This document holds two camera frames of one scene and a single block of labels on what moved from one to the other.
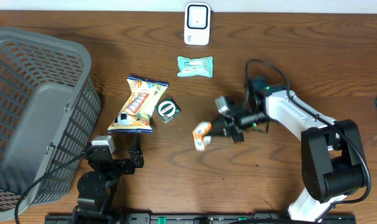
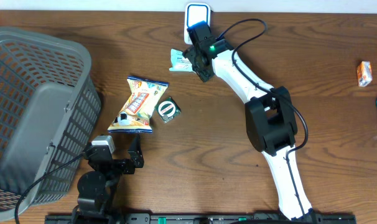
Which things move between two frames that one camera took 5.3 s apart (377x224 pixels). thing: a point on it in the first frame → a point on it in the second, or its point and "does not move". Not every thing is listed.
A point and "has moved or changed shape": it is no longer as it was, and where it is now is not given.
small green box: x=167 y=109 does not move
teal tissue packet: x=201 y=66 has moved or changed shape
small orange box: x=200 y=135 → x=364 y=73
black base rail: x=203 y=218 does not move
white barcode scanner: x=197 y=23 does not move
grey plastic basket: x=44 y=104 does not move
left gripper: x=136 y=153 does not move
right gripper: x=232 y=124 → x=201 y=73
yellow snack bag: x=135 y=116 does not move
